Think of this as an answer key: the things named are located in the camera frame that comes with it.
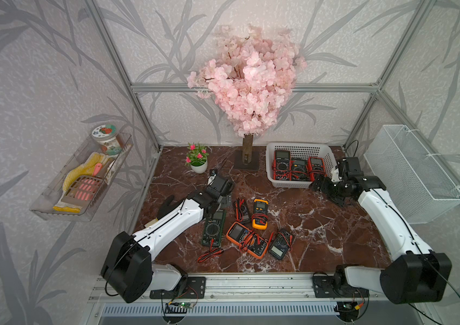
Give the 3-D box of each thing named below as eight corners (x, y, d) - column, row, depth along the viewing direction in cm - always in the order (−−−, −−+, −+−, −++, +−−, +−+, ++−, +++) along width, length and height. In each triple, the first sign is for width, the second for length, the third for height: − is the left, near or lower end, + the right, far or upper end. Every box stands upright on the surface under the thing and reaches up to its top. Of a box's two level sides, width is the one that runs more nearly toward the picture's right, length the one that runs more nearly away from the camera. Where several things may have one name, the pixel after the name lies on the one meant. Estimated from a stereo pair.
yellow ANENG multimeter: (252, 229, 90) (252, 226, 87) (251, 202, 98) (251, 198, 95) (269, 229, 90) (270, 226, 87) (267, 202, 98) (267, 198, 95)
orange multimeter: (226, 238, 87) (225, 235, 84) (235, 223, 91) (234, 220, 88) (260, 259, 81) (261, 256, 78) (268, 242, 86) (269, 239, 83)
